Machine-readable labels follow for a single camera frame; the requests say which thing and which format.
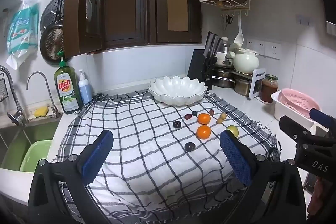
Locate white plastic basin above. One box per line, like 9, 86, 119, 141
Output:
271, 90, 319, 128

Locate black knife block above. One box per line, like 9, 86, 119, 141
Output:
201, 56, 213, 90
187, 49, 208, 83

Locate white ceramic pot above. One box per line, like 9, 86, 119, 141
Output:
233, 48, 260, 74

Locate white pot rack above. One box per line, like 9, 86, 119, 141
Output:
248, 68, 266, 100

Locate black white checkered cloth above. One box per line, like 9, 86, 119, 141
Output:
51, 91, 282, 224

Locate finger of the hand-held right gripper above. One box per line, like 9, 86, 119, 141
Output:
279, 116, 319, 143
309, 108, 336, 128

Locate hanging frying pan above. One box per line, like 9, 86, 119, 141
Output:
39, 25, 65, 61

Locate white wall switch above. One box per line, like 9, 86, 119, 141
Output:
296, 14, 315, 26

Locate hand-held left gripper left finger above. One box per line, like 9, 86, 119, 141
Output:
28, 130, 114, 224

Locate green dish soap bottle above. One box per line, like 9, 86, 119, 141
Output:
54, 56, 84, 115

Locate orange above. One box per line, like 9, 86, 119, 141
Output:
196, 125, 212, 140
198, 113, 212, 125

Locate green plastic basin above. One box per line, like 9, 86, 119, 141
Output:
16, 140, 53, 172

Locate person's right hand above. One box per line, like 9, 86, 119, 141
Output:
308, 179, 327, 216

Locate white wall outlets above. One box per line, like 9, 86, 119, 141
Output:
246, 40, 281, 59

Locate small pot with steel lid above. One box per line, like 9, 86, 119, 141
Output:
215, 36, 234, 67

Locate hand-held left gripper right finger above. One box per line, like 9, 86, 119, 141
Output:
220, 130, 306, 224

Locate white scalloped bowl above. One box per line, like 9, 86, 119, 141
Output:
148, 76, 208, 106

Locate large steel faucet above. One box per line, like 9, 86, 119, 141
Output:
0, 66, 28, 127

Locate pink colander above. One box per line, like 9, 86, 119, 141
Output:
278, 88, 321, 119

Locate blue pump bottle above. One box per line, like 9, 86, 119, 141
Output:
78, 69, 93, 104

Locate steel handled knife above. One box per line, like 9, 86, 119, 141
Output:
210, 35, 221, 59
204, 31, 217, 58
214, 38, 223, 60

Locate hanging plastic bag pack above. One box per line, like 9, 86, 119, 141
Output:
6, 0, 40, 71

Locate white ladle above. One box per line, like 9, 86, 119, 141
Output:
234, 14, 244, 45

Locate glass jar of red sauce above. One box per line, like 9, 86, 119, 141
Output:
260, 74, 279, 104

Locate green round fruit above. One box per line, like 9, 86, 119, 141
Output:
226, 125, 239, 138

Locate yellow sponge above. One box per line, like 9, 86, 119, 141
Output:
34, 106, 50, 117

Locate hanging steel steamer tray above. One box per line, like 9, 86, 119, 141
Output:
40, 0, 65, 30

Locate thin gooseneck faucet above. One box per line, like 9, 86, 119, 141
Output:
26, 71, 60, 118

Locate steel sink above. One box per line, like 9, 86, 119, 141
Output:
0, 119, 62, 169

